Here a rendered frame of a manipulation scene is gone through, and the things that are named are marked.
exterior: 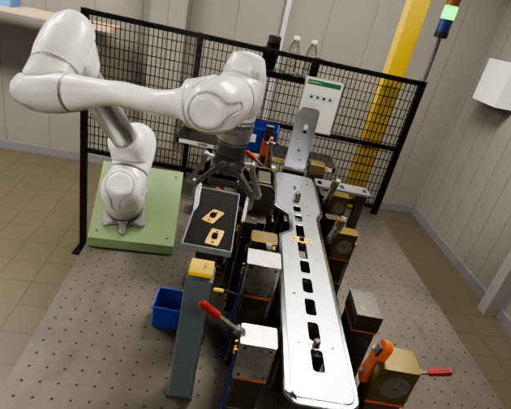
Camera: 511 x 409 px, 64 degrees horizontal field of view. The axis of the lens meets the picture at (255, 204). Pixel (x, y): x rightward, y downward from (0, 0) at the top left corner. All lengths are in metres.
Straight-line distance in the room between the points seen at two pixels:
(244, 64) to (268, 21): 2.99
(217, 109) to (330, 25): 3.29
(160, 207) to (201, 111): 1.15
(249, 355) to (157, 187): 1.09
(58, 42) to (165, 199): 0.88
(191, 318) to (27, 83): 0.74
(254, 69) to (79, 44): 0.56
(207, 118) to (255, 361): 0.59
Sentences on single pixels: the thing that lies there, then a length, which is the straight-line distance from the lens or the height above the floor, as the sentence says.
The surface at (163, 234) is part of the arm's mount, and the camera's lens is 1.85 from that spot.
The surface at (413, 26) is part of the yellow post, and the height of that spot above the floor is 1.81.
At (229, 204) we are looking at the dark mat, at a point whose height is 1.16.
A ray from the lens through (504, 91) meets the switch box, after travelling 3.85.
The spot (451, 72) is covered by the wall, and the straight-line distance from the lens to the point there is 4.49.
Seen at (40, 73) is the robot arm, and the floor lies 1.50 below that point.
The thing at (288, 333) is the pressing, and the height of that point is 1.00.
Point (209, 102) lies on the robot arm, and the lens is 0.78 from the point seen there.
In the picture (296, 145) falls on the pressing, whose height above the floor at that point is 1.13.
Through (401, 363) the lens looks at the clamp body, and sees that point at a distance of 1.14.
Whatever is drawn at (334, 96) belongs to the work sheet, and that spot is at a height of 1.37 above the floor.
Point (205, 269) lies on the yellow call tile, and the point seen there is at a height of 1.16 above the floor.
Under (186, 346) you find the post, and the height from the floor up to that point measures 0.91.
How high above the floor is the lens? 1.78
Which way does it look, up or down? 27 degrees down
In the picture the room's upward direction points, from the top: 13 degrees clockwise
